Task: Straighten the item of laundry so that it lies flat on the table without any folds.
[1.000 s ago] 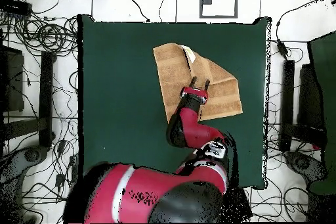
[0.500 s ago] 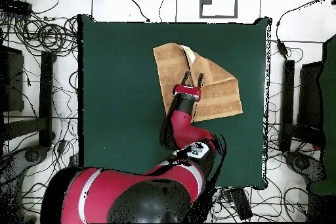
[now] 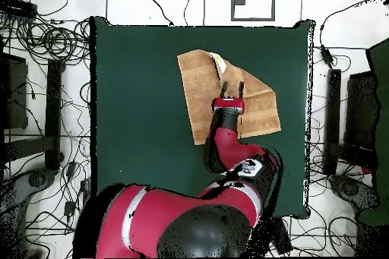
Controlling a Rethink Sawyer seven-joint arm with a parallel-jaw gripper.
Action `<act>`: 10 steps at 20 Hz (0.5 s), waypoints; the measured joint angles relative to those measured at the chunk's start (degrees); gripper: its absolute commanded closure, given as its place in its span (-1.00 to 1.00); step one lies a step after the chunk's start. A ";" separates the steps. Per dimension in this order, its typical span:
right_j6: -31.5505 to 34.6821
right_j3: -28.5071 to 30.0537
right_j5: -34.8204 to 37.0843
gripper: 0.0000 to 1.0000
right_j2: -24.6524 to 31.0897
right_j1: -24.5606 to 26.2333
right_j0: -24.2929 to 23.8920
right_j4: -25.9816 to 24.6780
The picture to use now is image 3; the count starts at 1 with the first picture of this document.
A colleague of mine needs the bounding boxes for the tan terry towel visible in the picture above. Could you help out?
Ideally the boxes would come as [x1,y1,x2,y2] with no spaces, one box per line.
[176,49,283,147]

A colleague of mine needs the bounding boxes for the dark green table cloth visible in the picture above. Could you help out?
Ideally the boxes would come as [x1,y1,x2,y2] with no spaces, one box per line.
[90,16,315,224]

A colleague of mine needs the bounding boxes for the black power adapter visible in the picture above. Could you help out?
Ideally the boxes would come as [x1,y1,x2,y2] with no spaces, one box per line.
[65,161,77,179]
[320,44,335,68]
[63,200,76,219]

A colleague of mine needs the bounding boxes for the black box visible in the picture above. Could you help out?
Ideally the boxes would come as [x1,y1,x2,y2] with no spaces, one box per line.
[0,52,29,130]
[344,71,378,150]

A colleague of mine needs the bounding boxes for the black power strip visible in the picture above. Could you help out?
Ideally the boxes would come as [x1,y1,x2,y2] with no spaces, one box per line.
[0,0,38,19]
[80,179,93,196]
[273,217,294,255]

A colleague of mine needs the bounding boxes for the dark grey stand base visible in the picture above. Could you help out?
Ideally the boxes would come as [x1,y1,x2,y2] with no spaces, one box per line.
[0,168,57,220]
[329,174,381,211]

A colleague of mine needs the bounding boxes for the black stand leg frame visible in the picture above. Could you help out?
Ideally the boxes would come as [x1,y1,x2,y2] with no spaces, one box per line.
[0,58,65,171]
[322,68,379,176]

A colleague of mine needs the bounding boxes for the black cable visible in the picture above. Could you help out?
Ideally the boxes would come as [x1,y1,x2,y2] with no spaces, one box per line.
[140,0,175,27]

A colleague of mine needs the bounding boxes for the coiled black cables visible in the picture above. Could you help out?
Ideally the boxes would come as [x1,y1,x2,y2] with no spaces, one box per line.
[14,17,92,62]

